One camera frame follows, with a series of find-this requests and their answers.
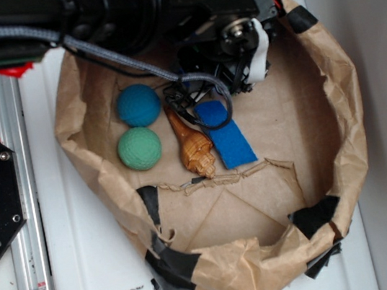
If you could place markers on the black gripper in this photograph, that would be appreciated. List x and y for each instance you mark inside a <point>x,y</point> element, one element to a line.
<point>228,39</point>

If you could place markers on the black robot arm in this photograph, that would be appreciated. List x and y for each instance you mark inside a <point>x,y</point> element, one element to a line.
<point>28,28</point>

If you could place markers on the blue foam sponge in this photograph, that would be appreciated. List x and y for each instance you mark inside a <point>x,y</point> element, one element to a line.
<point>232,146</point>

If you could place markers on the brown spiral seashell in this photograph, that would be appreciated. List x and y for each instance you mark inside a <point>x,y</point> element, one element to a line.
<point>195,146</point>

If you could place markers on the blue dimpled ball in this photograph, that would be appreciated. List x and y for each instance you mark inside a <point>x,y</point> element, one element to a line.
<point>138,105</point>

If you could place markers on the green dimpled ball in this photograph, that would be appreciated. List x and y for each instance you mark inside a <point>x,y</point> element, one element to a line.
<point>139,148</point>

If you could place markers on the brown paper bag tray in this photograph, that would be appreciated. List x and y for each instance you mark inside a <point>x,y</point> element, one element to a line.
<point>255,227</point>

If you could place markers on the aluminium extrusion rail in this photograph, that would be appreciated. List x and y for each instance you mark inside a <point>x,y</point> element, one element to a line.
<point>29,250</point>

